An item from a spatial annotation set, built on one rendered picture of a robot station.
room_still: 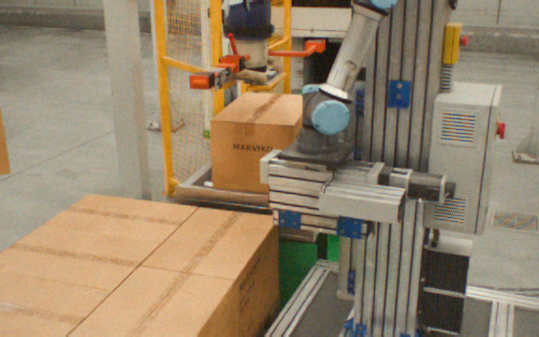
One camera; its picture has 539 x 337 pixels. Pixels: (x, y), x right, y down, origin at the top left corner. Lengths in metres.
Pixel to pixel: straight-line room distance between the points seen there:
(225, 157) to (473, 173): 1.24
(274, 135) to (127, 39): 1.32
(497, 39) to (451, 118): 9.14
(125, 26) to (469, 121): 2.28
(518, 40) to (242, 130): 8.75
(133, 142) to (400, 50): 2.19
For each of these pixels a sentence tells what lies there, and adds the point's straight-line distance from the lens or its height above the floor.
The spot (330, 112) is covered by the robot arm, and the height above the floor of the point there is 1.22.
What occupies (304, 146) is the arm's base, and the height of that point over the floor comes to 1.06.
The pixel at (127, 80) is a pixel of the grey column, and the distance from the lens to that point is 3.86.
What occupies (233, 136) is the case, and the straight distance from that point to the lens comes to 2.90.
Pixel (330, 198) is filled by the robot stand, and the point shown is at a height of 0.93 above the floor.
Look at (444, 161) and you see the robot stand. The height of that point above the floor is 1.02.
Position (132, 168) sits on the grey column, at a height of 0.39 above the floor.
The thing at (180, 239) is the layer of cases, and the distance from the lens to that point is 2.68.
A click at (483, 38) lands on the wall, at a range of 11.28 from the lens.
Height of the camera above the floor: 1.72
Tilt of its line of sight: 20 degrees down
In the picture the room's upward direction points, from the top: straight up
